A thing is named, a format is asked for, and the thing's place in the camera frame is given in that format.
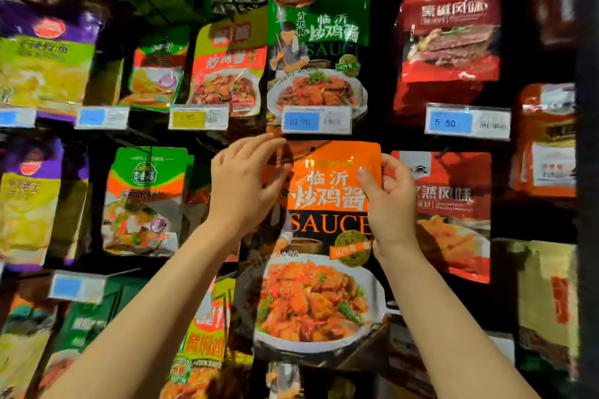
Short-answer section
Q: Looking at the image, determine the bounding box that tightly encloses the stack of green chef packets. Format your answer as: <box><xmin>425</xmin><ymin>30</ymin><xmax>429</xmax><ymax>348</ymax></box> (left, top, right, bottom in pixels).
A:
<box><xmin>265</xmin><ymin>0</ymin><xmax>371</xmax><ymax>133</ymax></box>

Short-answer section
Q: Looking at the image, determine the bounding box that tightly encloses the black display shelf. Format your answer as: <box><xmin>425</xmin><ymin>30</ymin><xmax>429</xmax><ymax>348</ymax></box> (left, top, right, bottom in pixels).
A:
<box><xmin>0</xmin><ymin>0</ymin><xmax>599</xmax><ymax>399</ymax></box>

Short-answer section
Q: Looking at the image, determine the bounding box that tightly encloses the stack of red steak packets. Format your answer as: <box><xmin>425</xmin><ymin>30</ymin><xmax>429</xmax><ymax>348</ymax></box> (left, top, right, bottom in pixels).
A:
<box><xmin>392</xmin><ymin>0</ymin><xmax>504</xmax><ymax>126</ymax></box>

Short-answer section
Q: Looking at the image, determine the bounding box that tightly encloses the stack of dark green packets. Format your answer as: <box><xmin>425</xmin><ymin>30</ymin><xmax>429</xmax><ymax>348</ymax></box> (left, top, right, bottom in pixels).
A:
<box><xmin>39</xmin><ymin>277</ymin><xmax>150</xmax><ymax>390</ymax></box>

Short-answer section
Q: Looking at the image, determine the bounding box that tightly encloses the orange sauce packet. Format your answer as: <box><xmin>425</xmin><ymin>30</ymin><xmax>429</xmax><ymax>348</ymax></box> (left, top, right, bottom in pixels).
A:
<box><xmin>229</xmin><ymin>140</ymin><xmax>389</xmax><ymax>372</ymax></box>

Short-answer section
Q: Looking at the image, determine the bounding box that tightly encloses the person's left hand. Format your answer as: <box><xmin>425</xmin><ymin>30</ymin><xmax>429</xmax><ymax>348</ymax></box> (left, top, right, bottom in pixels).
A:
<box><xmin>205</xmin><ymin>133</ymin><xmax>293</xmax><ymax>239</ymax></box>

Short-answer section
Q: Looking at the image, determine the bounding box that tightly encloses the stack of red white packets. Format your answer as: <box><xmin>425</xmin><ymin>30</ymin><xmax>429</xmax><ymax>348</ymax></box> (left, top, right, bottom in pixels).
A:
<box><xmin>391</xmin><ymin>150</ymin><xmax>493</xmax><ymax>285</ymax></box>

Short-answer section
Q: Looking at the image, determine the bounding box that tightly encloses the stack of green orange packets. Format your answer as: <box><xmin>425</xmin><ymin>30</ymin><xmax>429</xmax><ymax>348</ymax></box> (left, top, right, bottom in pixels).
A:
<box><xmin>102</xmin><ymin>146</ymin><xmax>195</xmax><ymax>258</ymax></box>

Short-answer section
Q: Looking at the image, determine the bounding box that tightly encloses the stack of lime orange packets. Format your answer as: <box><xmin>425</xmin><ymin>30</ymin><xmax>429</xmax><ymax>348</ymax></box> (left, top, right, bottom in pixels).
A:
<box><xmin>158</xmin><ymin>277</ymin><xmax>255</xmax><ymax>399</ymax></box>

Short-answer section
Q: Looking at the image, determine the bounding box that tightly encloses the stack of orange white packets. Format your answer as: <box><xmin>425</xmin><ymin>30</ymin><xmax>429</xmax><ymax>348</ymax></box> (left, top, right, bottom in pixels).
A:
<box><xmin>510</xmin><ymin>83</ymin><xmax>577</xmax><ymax>198</ymax></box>

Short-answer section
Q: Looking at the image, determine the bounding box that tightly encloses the stack of pale olive packets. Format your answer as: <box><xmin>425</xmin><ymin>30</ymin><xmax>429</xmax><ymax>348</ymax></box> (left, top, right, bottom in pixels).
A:
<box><xmin>491</xmin><ymin>238</ymin><xmax>580</xmax><ymax>381</ymax></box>

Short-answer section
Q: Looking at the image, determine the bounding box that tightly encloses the person's right forearm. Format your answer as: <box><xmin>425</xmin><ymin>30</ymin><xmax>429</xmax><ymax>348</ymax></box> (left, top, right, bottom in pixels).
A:
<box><xmin>374</xmin><ymin>239</ymin><xmax>542</xmax><ymax>399</ymax></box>

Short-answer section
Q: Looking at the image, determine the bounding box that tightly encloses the person's left forearm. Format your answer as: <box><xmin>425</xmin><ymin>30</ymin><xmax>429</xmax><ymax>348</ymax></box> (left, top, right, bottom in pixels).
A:
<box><xmin>39</xmin><ymin>221</ymin><xmax>253</xmax><ymax>399</ymax></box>

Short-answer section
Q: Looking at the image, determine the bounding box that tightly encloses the person's right hand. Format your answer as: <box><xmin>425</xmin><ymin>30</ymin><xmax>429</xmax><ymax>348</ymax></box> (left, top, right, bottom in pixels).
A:
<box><xmin>356</xmin><ymin>153</ymin><xmax>420</xmax><ymax>259</ymax></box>

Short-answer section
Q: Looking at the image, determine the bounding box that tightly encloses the stack of small green packets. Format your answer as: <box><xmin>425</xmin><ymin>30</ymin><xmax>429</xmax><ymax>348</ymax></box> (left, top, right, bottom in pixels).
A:
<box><xmin>119</xmin><ymin>38</ymin><xmax>190</xmax><ymax>113</ymax></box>

